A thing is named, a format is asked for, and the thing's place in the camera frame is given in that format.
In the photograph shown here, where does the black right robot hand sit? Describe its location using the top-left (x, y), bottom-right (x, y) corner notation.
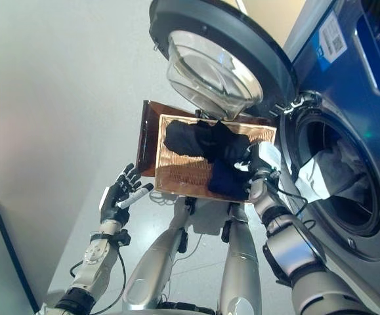
top-left (234, 141), bottom-right (282, 174)

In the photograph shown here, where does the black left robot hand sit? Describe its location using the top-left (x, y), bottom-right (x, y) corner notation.
top-left (98, 163), bottom-right (154, 227)

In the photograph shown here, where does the dark blue garment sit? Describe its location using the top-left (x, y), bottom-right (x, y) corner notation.
top-left (207, 158), bottom-right (251, 201)

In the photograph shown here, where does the white garment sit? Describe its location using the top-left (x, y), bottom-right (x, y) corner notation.
top-left (293, 136), bottom-right (375, 201)

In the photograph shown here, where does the dark grey washing machine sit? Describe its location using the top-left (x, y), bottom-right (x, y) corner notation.
top-left (274, 0), bottom-right (380, 315)

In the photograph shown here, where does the round glass washing machine door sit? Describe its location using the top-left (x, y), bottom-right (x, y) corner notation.
top-left (148, 0), bottom-right (297, 121)

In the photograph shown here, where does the glossy dark brown side table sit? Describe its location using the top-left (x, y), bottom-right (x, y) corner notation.
top-left (136, 99), bottom-right (276, 179)

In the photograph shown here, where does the brown wicker laundry basket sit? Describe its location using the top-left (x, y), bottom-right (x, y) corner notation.
top-left (154, 114), bottom-right (278, 205)

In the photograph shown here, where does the grey box with black edge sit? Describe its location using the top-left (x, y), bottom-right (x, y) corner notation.
top-left (0, 201), bottom-right (41, 315)

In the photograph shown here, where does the small blue label sticker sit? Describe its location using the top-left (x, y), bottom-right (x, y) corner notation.
top-left (313, 9), bottom-right (348, 72)

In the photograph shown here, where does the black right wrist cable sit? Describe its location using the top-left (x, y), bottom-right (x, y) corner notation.
top-left (274, 186), bottom-right (318, 231)

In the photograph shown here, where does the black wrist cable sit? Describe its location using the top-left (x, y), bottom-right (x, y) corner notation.
top-left (274, 186), bottom-right (318, 231)
top-left (69, 245), bottom-right (127, 315)

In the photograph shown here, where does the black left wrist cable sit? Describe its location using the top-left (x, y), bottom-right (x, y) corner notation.
top-left (69, 245), bottom-right (127, 315)

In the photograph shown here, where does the thin grey floor cable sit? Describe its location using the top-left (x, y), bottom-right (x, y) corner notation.
top-left (172, 235), bottom-right (204, 264)

